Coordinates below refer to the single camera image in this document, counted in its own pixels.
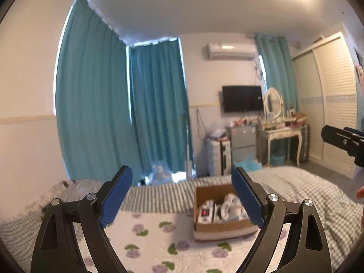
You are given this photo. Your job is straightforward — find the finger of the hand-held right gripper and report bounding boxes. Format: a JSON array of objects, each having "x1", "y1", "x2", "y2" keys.
[
  {"x1": 321, "y1": 125, "x2": 364, "y2": 167},
  {"x1": 343, "y1": 126, "x2": 364, "y2": 140}
]

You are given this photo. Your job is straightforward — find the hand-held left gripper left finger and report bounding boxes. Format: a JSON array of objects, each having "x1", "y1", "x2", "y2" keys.
[{"x1": 31, "y1": 165, "x2": 134, "y2": 273}]

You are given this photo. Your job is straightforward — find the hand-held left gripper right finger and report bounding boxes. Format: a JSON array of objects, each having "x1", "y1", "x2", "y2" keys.
[{"x1": 231, "y1": 167, "x2": 333, "y2": 273}]

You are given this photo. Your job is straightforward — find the white plush toy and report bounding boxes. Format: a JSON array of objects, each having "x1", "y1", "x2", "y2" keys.
[{"x1": 220, "y1": 193, "x2": 247, "y2": 219}]

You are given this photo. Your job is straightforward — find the cardboard box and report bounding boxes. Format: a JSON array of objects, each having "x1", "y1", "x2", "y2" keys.
[{"x1": 193, "y1": 183, "x2": 260, "y2": 243}]

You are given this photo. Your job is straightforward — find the floral tissue box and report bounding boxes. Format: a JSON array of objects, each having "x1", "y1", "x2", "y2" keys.
[{"x1": 197, "y1": 200, "x2": 217, "y2": 224}]

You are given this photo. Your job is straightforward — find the light blue plastic bag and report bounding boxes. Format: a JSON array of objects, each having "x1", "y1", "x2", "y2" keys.
[{"x1": 235, "y1": 159, "x2": 263, "y2": 173}]

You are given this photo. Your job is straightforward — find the cream slatted wardrobe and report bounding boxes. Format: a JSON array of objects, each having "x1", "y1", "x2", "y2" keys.
[{"x1": 292, "y1": 32, "x2": 360, "y2": 177}]

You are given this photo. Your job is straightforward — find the hanging clothes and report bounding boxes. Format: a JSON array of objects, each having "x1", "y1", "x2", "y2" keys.
[{"x1": 354, "y1": 64, "x2": 364, "y2": 132}]

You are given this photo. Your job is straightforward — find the blue printed bag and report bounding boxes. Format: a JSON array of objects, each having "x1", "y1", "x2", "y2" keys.
[{"x1": 150, "y1": 163, "x2": 174, "y2": 184}]

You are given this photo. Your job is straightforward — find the white drawer cabinet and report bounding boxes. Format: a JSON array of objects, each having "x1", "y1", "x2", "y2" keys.
[{"x1": 206, "y1": 138, "x2": 232, "y2": 176}]

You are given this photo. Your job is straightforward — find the grey mini fridge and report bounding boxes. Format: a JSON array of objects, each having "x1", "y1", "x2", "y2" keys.
[{"x1": 230, "y1": 125, "x2": 259, "y2": 172}]

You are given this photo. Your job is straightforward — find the white dressing table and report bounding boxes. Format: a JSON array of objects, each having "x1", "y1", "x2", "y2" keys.
[{"x1": 256, "y1": 124, "x2": 303, "y2": 168}]

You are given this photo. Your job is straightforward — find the grey checked bed sheet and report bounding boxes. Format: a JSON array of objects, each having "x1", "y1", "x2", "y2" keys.
[{"x1": 0, "y1": 166, "x2": 364, "y2": 273}]

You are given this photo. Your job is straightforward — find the white oval vanity mirror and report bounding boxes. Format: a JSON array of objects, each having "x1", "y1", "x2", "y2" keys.
[{"x1": 264, "y1": 87, "x2": 284, "y2": 120}]

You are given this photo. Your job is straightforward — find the clear plastic bag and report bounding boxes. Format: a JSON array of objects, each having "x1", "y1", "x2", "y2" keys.
[{"x1": 209, "y1": 119, "x2": 228, "y2": 140}]

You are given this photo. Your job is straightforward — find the light teal curtain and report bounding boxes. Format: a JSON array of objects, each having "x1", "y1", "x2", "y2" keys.
[{"x1": 254, "y1": 33, "x2": 301, "y2": 115}]

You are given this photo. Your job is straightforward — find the narrow teal curtain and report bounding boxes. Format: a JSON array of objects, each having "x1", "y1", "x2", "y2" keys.
[{"x1": 129, "y1": 37, "x2": 195, "y2": 177}]

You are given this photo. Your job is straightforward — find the wide teal curtain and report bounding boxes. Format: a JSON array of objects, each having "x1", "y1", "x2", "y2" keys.
[{"x1": 55, "y1": 0, "x2": 143, "y2": 181}]

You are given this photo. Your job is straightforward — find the white air conditioner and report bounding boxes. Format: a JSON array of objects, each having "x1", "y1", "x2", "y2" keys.
[{"x1": 206, "y1": 41, "x2": 258, "y2": 61}]

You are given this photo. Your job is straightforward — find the black wall television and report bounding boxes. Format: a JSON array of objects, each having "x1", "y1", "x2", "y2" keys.
[{"x1": 222, "y1": 85, "x2": 264, "y2": 113}]

